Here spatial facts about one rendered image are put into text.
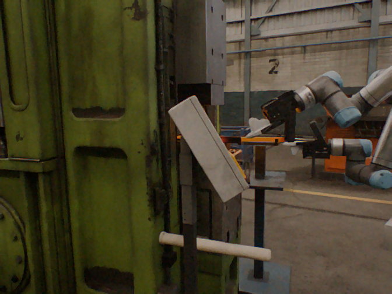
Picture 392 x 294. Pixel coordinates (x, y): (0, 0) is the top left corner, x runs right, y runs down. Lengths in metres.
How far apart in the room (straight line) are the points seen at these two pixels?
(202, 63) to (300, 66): 7.92
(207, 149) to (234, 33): 9.37
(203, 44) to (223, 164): 0.71
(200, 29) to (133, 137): 0.54
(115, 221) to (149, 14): 0.87
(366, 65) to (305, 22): 1.97
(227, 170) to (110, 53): 0.77
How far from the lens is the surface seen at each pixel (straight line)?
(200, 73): 1.38
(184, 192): 0.98
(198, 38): 1.40
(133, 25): 1.25
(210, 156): 0.79
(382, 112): 4.82
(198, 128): 0.78
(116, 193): 1.40
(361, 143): 1.45
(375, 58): 9.03
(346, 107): 1.10
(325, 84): 1.12
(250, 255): 1.22
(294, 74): 9.24
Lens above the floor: 1.19
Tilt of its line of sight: 9 degrees down
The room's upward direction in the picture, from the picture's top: 1 degrees counter-clockwise
